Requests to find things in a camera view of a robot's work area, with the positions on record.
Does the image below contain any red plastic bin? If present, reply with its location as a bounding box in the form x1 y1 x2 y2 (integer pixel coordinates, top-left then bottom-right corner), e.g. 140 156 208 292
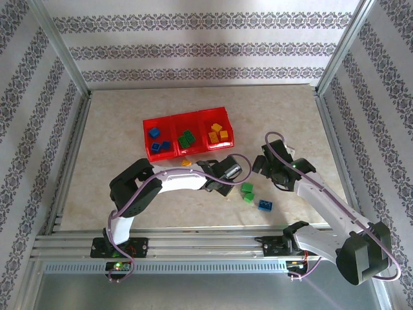
170 111 207 155
143 117 179 162
198 106 236 152

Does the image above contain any grey metal sheet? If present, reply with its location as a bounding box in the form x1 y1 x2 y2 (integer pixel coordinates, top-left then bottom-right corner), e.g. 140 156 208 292
30 271 385 310

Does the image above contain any left controller board with lights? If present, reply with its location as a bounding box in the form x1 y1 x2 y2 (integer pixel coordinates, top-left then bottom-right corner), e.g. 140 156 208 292
105 261 132 273

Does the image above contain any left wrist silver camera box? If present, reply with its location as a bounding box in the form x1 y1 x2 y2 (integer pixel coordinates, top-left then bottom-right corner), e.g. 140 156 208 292
225 163 243 179

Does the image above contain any aluminium mounting rail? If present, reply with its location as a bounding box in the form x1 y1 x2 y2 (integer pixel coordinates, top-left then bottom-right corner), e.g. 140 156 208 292
30 225 379 263

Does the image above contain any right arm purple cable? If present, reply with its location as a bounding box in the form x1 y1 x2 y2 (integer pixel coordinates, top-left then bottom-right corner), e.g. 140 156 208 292
265 131 403 282

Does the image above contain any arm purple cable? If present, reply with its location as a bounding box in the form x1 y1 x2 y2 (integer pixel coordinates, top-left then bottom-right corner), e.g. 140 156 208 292
265 131 403 282
107 153 253 282

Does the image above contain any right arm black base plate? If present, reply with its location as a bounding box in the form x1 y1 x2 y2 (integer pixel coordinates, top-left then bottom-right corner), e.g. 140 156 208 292
262 235 321 258

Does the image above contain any aluminium side rail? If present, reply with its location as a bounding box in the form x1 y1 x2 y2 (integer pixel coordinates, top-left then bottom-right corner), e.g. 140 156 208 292
45 92 93 235
314 92 368 233

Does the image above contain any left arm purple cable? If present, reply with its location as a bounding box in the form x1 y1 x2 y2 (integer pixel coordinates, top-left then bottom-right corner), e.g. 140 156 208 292
107 153 253 282

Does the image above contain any grey slotted cable duct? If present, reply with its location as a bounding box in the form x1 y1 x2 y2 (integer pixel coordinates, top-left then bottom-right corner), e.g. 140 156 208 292
41 260 291 275

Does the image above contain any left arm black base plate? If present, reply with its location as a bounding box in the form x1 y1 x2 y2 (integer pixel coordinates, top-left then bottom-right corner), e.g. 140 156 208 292
90 236 150 258

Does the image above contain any aluminium frame post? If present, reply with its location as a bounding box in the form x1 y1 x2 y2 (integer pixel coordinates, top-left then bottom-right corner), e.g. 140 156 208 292
314 0 378 97
25 0 93 98

